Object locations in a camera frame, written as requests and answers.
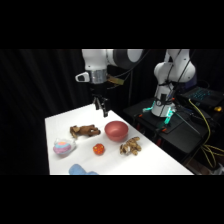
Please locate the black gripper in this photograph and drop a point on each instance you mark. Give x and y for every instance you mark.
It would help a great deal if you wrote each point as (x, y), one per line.
(98, 90)

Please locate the red ball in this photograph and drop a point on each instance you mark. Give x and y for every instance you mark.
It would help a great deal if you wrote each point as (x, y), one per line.
(99, 149)

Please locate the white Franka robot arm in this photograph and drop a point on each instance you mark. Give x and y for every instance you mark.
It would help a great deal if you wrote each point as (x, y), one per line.
(96, 59)

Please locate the pink bowl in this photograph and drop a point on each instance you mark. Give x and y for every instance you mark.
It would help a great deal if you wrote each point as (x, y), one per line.
(116, 130)

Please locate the brown teddy bear plush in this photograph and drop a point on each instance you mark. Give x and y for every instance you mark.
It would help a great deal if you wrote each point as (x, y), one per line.
(85, 130)

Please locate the tan and white plush dog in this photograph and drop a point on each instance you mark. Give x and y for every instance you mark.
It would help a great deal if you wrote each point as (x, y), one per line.
(130, 146)

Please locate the pastel striped plush toy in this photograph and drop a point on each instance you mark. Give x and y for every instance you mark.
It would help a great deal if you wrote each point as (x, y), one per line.
(64, 147)

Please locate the blue cloth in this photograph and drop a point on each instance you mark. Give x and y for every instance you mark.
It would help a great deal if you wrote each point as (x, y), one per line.
(79, 170)

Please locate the black robot stand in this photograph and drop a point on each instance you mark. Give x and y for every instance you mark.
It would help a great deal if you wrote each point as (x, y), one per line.
(180, 131)

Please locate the black laptop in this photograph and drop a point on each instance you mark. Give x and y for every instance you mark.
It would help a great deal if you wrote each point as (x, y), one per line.
(201, 95)

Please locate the small yellow object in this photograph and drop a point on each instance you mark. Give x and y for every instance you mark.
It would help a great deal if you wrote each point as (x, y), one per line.
(217, 108)

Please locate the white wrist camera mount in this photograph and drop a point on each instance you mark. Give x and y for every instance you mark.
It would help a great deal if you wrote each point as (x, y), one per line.
(82, 77)

